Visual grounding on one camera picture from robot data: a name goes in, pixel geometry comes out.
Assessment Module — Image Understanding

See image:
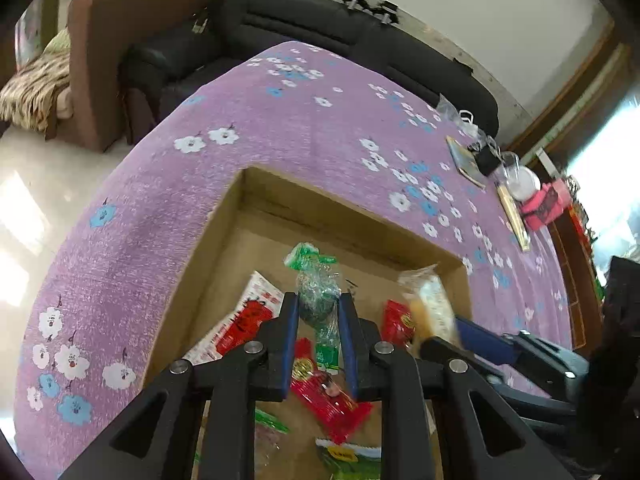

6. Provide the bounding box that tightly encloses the cream yellow tube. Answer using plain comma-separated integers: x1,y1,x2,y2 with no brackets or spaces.
497,183,530,252

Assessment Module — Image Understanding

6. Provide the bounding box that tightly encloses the white red snack packet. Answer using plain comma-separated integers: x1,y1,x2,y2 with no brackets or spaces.
183,271,284,365

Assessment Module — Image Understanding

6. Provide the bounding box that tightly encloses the pink covered bottle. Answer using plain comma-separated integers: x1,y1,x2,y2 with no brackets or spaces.
521,179,573,231

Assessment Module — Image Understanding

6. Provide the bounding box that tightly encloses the green snack bag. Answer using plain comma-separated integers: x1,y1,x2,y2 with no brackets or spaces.
314,439,382,480

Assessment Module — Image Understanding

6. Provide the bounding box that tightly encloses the small red snack packet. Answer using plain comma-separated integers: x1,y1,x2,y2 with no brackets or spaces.
381,300,416,351

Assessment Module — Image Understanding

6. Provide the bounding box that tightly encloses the white round jar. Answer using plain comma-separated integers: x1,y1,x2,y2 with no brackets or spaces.
506,166,541,203

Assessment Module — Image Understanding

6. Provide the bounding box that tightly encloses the black leather sofa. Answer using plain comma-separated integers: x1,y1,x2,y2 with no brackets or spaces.
119,0,499,143

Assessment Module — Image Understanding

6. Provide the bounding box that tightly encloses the wooden side cabinet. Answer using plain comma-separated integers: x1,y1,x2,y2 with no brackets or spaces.
549,209,603,359

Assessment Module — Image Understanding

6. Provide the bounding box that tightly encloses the cardboard box tray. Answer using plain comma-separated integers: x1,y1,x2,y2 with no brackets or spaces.
142,164,474,480

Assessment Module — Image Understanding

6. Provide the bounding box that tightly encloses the black small pouch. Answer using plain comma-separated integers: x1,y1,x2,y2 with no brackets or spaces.
474,143,502,177

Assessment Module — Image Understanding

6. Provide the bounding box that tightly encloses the green twisted candy packet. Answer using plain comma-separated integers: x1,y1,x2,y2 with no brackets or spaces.
283,242,342,375

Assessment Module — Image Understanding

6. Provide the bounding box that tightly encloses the large red gold snack bag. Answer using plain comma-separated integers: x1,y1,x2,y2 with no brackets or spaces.
291,338,373,444

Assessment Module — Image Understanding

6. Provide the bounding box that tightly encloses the olive flat booklet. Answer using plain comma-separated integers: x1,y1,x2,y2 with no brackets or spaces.
446,136,486,190

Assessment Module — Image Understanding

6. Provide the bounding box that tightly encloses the purple floral tablecloth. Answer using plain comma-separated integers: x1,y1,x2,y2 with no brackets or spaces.
14,41,572,479

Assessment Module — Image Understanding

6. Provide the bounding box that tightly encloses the brown armchair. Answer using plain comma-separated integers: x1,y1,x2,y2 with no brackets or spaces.
44,0,209,152

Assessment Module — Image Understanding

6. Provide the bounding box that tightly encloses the leopard print blanket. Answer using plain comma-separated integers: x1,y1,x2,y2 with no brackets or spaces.
1,27,74,134

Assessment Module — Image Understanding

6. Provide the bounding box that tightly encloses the clear cracker packet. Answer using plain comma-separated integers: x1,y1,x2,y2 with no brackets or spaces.
398,264,460,346

